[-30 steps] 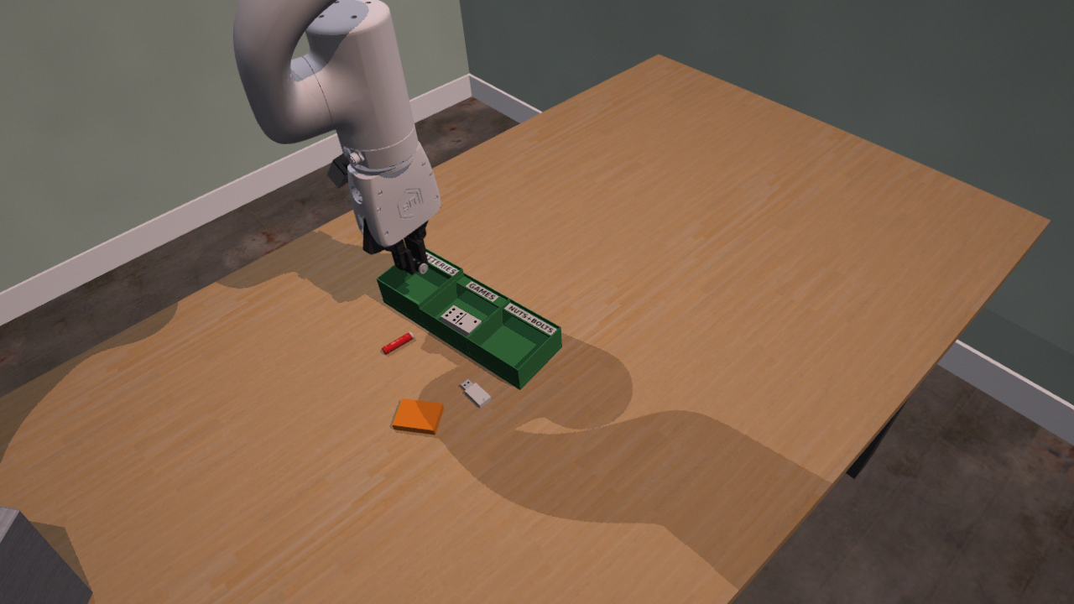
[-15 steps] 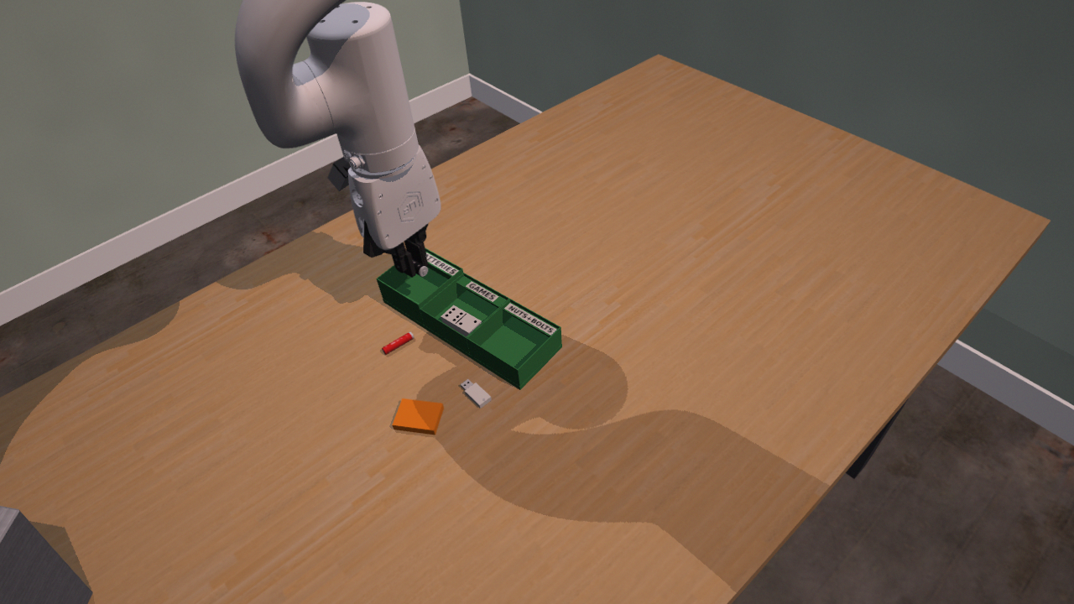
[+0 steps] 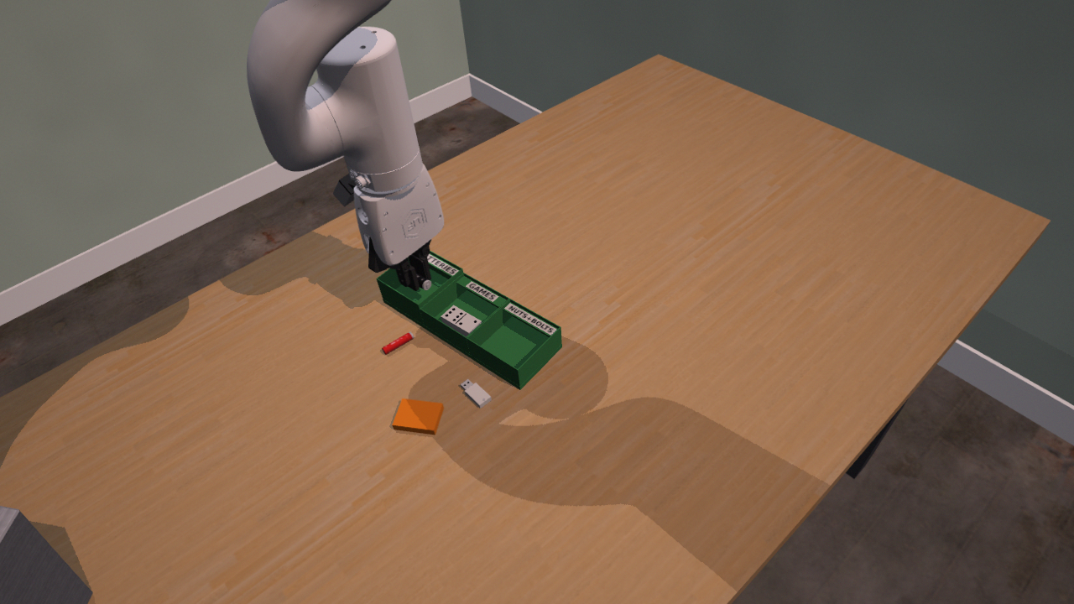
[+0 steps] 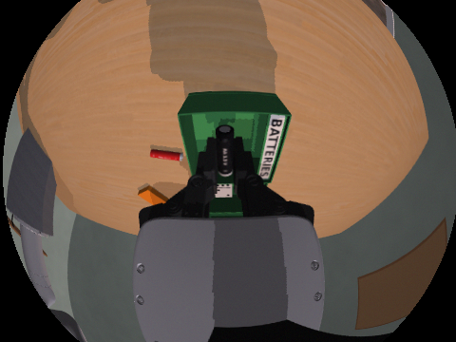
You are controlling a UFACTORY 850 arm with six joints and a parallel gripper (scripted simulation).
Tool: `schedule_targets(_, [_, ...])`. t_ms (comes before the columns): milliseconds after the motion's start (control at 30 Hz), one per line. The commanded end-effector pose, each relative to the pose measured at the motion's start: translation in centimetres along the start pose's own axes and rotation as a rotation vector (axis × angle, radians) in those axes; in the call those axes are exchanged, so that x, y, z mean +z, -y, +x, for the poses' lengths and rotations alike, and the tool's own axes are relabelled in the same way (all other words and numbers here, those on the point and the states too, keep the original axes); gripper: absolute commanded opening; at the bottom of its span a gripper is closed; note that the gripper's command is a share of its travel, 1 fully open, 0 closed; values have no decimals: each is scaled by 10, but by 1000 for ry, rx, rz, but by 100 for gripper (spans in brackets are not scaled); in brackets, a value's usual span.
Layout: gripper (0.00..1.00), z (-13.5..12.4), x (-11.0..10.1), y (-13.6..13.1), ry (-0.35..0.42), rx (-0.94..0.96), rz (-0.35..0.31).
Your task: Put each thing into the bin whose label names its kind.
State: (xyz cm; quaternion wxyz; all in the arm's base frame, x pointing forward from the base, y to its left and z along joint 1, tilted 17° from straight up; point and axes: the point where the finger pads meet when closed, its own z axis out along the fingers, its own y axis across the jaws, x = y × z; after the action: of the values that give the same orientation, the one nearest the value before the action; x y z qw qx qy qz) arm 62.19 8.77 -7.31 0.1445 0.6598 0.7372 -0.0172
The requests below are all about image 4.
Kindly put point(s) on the red battery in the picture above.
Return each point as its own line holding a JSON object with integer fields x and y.
{"x": 175, "y": 156}

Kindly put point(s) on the white domino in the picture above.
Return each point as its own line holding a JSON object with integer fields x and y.
{"x": 224, "y": 191}

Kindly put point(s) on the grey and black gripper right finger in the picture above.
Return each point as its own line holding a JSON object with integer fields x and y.
{"x": 257, "y": 199}

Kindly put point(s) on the orange flat block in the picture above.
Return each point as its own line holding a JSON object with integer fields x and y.
{"x": 152, "y": 196}

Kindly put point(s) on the green three-compartment tray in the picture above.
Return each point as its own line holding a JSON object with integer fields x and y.
{"x": 246, "y": 112}

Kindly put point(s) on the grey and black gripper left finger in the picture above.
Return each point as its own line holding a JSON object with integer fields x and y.
{"x": 193, "y": 199}

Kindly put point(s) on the black aa battery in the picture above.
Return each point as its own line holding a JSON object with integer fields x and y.
{"x": 225, "y": 149}

